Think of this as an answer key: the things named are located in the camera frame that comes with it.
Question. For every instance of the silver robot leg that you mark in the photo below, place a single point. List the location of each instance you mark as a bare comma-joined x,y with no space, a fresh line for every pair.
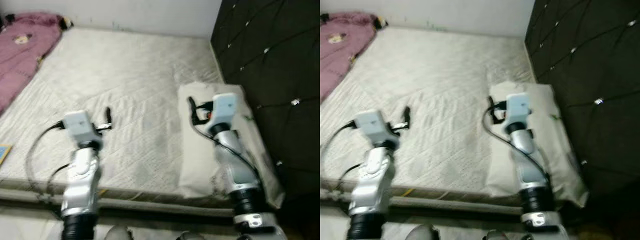
424,232
495,235
190,236

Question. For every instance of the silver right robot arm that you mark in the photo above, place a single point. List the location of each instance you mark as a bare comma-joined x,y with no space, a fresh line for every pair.
535,175
240,175

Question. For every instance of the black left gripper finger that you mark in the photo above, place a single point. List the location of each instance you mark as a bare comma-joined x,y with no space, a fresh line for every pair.
107,116
407,116

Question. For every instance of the yellow blue children's book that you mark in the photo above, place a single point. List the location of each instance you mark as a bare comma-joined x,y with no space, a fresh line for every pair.
5,154

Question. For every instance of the pink cartoon print blanket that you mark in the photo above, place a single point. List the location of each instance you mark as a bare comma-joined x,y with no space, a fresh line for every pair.
25,55
342,50

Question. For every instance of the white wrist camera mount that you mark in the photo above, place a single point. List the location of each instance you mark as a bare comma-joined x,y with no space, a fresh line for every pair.
80,126
223,107
517,107
374,126

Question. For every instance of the black tufted headboard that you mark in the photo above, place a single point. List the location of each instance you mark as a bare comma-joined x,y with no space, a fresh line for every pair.
585,60
270,60

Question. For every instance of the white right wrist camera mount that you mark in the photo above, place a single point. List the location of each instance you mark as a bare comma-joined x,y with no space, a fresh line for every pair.
223,107
517,107

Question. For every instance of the beige printed pillow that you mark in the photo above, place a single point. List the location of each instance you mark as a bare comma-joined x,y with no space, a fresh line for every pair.
500,160
200,155

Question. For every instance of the white quilted mattress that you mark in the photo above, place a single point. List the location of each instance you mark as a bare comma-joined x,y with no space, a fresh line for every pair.
440,75
130,75

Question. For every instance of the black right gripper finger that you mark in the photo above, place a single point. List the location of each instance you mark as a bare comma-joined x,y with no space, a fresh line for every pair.
192,107
491,104

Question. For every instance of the patterned fabric bed base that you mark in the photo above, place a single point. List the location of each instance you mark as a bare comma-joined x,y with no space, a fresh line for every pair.
150,202
450,200

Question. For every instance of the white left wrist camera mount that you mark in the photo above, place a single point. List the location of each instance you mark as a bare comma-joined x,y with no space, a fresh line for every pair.
374,126
80,126

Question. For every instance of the silver right robot leg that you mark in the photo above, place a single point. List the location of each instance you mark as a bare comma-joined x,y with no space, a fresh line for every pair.
495,235
190,236

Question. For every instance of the silver left robot leg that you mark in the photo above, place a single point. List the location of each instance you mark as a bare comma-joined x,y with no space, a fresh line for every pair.
424,232

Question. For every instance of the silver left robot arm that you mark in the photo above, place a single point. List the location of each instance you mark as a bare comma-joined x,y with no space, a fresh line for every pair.
372,185
82,185

